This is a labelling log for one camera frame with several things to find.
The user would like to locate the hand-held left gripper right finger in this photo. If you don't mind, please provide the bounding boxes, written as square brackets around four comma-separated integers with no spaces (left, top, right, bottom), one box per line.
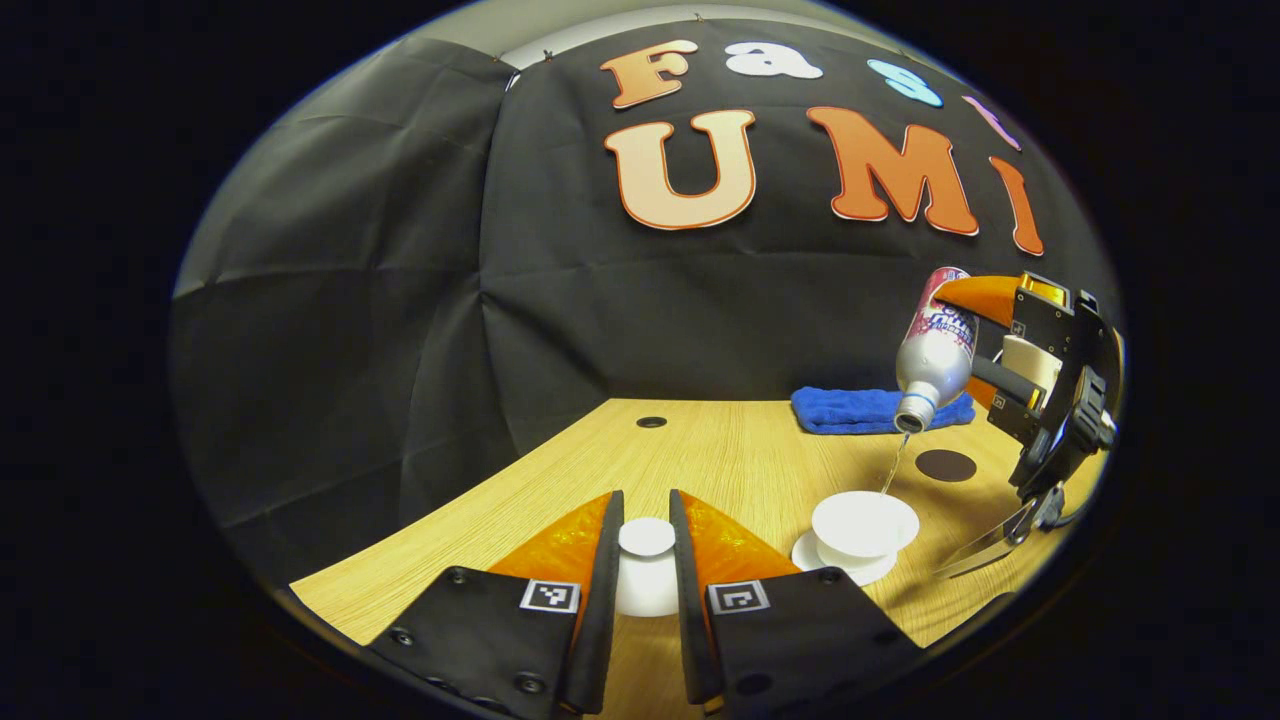
[668,488,926,719]

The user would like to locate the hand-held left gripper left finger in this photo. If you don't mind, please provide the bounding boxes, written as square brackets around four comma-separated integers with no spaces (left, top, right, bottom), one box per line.
[365,490,626,719]

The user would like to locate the silver water bottle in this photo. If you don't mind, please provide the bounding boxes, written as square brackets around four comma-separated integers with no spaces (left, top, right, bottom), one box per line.
[893,266,979,435]

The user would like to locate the dark brown round coaster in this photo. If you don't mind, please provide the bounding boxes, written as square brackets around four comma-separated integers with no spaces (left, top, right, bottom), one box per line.
[915,449,978,483]

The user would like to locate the white teacup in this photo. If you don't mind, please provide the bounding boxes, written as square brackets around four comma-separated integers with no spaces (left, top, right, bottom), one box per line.
[811,490,921,569]

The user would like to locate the white saucer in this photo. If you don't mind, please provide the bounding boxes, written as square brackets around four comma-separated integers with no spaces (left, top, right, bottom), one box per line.
[791,530,899,587]

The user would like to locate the blue towel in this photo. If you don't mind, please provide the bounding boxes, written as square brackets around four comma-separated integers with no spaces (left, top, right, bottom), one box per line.
[790,387,976,435]

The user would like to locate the black backdrop cloth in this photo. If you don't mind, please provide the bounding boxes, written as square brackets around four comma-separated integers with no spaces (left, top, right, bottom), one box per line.
[170,15,1121,591]

